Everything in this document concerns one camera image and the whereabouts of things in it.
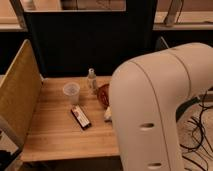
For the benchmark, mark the brown ceramic bowl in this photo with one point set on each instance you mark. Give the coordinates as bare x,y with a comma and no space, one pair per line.
103,95

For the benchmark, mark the yellow side board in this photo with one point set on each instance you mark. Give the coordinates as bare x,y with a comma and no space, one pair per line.
19,91

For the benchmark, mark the clear plastic cup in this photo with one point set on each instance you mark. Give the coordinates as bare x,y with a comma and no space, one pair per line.
72,91

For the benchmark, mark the black rectangular box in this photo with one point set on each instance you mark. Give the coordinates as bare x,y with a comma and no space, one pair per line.
80,116

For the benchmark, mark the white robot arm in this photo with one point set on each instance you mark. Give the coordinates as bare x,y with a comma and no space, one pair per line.
144,95

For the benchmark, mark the small clear bottle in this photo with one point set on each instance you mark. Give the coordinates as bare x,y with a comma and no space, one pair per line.
91,80

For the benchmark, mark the black back panel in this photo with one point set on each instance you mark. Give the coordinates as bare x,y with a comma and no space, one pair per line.
70,43

